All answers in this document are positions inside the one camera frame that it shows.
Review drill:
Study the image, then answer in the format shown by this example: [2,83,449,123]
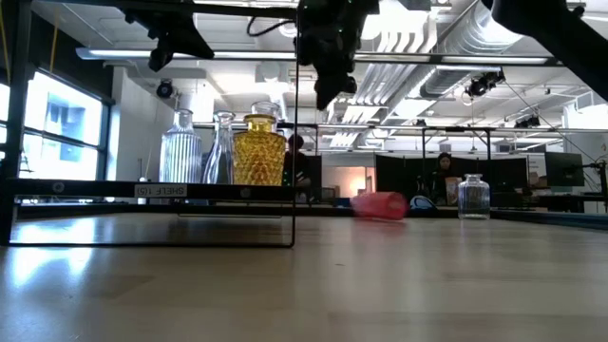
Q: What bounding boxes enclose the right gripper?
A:
[294,0,381,111]

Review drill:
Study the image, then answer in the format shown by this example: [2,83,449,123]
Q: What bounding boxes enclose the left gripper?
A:
[125,9,215,58]

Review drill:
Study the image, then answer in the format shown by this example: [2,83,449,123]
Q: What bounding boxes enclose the amber hobnail glass vase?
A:
[232,113,287,187]

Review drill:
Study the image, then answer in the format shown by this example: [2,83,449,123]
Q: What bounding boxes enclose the clear ribbed glass bottle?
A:
[159,107,203,185]

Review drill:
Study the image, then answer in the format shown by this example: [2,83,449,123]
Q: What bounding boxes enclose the clear fluted glass carafe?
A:
[202,110,238,185]

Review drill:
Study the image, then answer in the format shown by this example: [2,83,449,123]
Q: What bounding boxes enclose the red ribbed glass vase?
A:
[350,190,410,222]

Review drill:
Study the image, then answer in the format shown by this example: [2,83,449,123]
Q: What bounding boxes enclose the white shelf label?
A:
[134,183,188,200]

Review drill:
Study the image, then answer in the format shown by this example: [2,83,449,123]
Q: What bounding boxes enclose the person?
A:
[429,151,462,206]
[283,134,313,189]

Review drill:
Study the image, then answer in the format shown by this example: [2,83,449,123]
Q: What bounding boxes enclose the blue white round object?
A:
[409,194,438,213]

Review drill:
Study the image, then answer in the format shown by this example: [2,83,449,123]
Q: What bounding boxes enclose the black track spotlight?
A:
[514,115,542,130]
[464,69,506,100]

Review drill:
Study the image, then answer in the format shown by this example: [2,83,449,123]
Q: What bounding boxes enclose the large window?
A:
[0,70,111,181]

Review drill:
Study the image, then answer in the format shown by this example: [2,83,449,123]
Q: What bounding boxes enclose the orange box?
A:
[445,177,463,206]

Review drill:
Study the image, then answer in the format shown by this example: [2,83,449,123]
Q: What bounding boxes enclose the clear ribbed glass jar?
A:
[457,173,491,220]

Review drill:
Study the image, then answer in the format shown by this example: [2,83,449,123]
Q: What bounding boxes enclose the black partition screens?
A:
[374,154,528,208]

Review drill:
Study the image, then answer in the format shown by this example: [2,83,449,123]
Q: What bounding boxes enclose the black desk monitor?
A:
[544,151,585,187]

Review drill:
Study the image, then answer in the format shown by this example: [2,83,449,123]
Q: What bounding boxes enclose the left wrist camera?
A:
[147,43,173,73]

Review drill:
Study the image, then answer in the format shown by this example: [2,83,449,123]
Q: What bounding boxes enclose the black ceiling light rail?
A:
[75,46,566,67]

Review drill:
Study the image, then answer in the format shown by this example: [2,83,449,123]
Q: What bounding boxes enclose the silver air duct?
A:
[417,2,523,99]

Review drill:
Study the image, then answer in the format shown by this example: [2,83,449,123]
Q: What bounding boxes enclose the wooden shelf black frame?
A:
[0,0,298,249]

